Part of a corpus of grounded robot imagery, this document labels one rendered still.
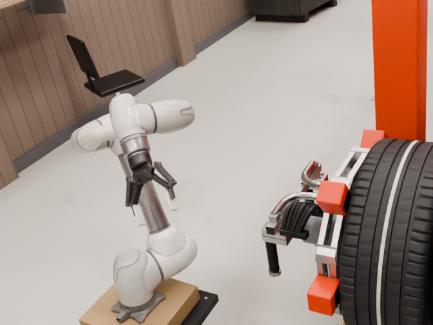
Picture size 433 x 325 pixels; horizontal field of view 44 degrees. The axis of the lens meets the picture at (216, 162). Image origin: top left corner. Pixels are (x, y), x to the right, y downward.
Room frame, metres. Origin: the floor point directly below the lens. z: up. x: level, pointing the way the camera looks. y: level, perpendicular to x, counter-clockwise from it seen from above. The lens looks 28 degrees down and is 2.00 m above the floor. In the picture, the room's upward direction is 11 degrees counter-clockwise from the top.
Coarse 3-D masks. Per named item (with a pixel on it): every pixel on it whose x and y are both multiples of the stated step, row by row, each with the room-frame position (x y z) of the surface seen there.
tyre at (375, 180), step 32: (384, 160) 1.36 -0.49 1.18; (416, 160) 1.32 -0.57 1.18; (352, 192) 1.30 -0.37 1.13; (384, 192) 1.26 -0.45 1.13; (416, 192) 1.22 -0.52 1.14; (352, 224) 1.23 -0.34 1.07; (416, 224) 1.14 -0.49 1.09; (352, 256) 1.18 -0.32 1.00; (384, 256) 1.13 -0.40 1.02; (416, 256) 1.09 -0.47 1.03; (352, 288) 1.15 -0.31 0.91; (384, 288) 1.10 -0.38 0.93; (416, 288) 1.06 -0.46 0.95; (352, 320) 1.15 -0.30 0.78; (384, 320) 1.09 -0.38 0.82; (416, 320) 1.04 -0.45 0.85
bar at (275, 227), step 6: (318, 168) 1.73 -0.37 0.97; (312, 174) 1.68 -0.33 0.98; (318, 174) 1.72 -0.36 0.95; (300, 186) 1.62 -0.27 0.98; (306, 186) 1.63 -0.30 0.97; (294, 192) 1.59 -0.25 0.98; (288, 204) 1.52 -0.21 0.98; (282, 210) 1.49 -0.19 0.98; (282, 216) 1.46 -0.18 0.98; (270, 222) 1.44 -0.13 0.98; (270, 228) 1.41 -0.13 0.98; (276, 228) 1.42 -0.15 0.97; (270, 234) 1.41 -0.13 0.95
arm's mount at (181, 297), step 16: (112, 288) 1.99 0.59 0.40; (160, 288) 1.94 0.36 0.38; (176, 288) 1.92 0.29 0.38; (192, 288) 1.91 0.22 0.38; (96, 304) 1.90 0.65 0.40; (112, 304) 1.88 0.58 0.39; (160, 304) 1.84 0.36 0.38; (176, 304) 1.82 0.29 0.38; (192, 304) 1.87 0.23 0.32; (80, 320) 1.82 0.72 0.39; (96, 320) 1.80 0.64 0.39; (112, 320) 1.78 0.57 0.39; (128, 320) 1.77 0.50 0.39; (160, 320) 1.74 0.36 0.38; (176, 320) 1.76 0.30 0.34
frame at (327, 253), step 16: (352, 160) 1.52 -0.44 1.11; (336, 176) 1.41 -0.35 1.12; (352, 176) 1.40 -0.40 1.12; (336, 224) 1.29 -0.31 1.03; (320, 240) 1.28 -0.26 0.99; (336, 240) 1.26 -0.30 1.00; (320, 256) 1.26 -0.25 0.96; (336, 256) 1.24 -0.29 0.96; (320, 272) 1.26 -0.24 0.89; (336, 272) 1.23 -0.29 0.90
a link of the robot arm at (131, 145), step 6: (126, 138) 1.57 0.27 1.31; (132, 138) 1.57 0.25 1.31; (138, 138) 1.57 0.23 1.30; (144, 138) 1.58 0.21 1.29; (120, 144) 1.59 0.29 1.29; (126, 144) 1.56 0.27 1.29; (132, 144) 1.56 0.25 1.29; (138, 144) 1.56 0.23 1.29; (144, 144) 1.56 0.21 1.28; (126, 150) 1.55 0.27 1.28; (132, 150) 1.54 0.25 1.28; (138, 150) 1.55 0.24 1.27; (144, 150) 1.56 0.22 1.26; (150, 150) 1.58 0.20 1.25; (126, 156) 1.56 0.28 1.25
